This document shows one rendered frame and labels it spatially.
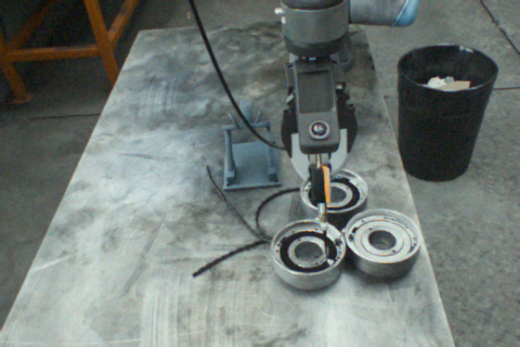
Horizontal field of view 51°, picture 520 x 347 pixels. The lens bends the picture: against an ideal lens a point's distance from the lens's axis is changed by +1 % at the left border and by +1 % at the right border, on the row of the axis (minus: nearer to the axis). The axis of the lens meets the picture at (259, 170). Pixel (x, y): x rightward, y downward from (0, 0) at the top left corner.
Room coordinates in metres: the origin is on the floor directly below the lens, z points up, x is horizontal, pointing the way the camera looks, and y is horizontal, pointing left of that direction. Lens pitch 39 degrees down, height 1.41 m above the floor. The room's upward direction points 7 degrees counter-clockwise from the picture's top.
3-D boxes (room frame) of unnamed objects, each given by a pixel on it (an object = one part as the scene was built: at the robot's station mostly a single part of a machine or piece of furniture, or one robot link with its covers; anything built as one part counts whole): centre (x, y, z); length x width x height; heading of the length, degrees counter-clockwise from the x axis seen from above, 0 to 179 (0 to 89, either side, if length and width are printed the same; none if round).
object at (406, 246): (0.52, -0.16, 0.82); 0.08 x 0.08 x 0.02
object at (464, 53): (1.66, -0.70, 0.21); 0.34 x 0.34 x 0.43
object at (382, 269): (0.52, -0.16, 0.82); 0.10 x 0.10 x 0.04
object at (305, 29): (0.58, -0.08, 1.15); 0.08 x 0.08 x 0.05
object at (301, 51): (0.59, -0.08, 1.07); 0.09 x 0.08 x 0.12; 177
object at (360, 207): (0.63, -0.11, 0.82); 0.10 x 0.10 x 0.04
